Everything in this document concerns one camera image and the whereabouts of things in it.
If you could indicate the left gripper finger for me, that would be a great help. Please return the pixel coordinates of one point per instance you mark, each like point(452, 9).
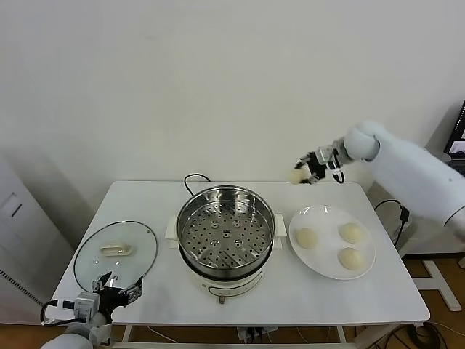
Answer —
point(132, 292)
point(97, 285)

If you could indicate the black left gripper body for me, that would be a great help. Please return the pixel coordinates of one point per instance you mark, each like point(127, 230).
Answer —
point(110, 298)

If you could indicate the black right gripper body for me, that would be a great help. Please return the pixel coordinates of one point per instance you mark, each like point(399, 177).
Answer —
point(318, 168)

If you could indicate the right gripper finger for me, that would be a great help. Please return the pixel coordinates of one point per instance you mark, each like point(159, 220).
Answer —
point(311, 179)
point(304, 160)

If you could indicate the white steamed baozi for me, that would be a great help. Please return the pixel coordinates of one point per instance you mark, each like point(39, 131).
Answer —
point(351, 258)
point(295, 176)
point(351, 233)
point(307, 238)

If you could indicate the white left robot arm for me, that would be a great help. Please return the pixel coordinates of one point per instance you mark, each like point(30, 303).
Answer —
point(72, 338)

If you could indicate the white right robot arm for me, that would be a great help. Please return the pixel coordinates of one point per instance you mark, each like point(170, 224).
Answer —
point(399, 160)

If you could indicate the stainless steel steamer basket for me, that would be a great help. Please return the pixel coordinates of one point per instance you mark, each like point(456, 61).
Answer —
point(225, 247)

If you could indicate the white round plate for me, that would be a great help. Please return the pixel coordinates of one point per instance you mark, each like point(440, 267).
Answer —
point(327, 265)

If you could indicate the white cabinet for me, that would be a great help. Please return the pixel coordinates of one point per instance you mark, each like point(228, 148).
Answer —
point(22, 236)

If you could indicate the cream electric cooker base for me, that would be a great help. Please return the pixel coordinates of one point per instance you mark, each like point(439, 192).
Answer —
point(232, 289)

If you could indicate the white power strip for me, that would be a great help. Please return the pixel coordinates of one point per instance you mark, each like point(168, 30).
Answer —
point(254, 332)

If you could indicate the black laptop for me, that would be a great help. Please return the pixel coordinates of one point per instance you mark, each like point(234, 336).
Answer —
point(457, 134)

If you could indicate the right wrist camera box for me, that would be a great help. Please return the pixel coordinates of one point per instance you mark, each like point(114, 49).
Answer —
point(324, 152)

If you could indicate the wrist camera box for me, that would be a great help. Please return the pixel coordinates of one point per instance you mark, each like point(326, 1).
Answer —
point(86, 307)
point(324, 152)

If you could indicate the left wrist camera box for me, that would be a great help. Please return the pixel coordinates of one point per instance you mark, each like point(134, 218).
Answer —
point(86, 307)

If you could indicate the white table frame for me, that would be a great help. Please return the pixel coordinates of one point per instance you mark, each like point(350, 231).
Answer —
point(341, 333)

